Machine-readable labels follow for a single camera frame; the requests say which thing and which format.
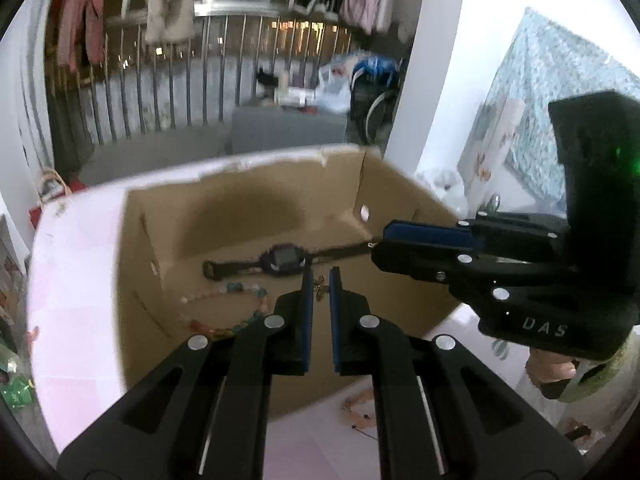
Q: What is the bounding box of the large cardboard box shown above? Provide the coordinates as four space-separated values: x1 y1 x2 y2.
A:
112 144 468 418

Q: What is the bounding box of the white flat box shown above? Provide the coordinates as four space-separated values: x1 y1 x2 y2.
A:
277 87 318 106

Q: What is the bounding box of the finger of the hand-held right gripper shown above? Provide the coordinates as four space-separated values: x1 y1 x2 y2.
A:
384 211 569 261
372 241 571 307

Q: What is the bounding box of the hanging beige coat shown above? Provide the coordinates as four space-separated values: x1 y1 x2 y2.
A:
145 0 196 46

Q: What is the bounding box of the crumpled white plastic bag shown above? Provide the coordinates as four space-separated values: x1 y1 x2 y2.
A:
417 167 468 216

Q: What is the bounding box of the pink bead bracelet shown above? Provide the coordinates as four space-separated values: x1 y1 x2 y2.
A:
341 391 381 433

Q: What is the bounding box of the person's right hand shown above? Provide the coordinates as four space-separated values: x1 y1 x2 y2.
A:
525 349 578 400

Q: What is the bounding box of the green plastic bottle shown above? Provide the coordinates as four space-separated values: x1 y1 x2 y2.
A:
0 375 36 411

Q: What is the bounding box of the dark blue smart watch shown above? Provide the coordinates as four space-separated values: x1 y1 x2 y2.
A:
202 241 386 281

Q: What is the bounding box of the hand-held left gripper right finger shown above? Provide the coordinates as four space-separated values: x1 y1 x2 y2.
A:
327 266 586 480

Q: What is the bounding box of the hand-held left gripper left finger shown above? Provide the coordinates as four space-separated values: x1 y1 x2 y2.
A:
57 268 315 480

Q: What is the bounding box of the white plastic shopping bag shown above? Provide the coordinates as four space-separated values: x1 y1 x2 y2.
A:
317 57 356 113

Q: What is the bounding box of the blue patterned cloth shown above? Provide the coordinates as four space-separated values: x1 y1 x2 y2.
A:
457 7 640 211

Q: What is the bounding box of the beige bag with handles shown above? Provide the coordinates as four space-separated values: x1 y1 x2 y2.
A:
40 170 76 206

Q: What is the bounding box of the wheelchair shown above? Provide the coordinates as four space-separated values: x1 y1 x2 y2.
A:
347 55 406 146

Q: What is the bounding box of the metal balcony railing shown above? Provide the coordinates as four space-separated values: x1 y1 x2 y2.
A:
45 2 361 146

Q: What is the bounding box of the multicoloured bead bracelet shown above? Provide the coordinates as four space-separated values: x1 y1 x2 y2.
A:
177 281 273 341

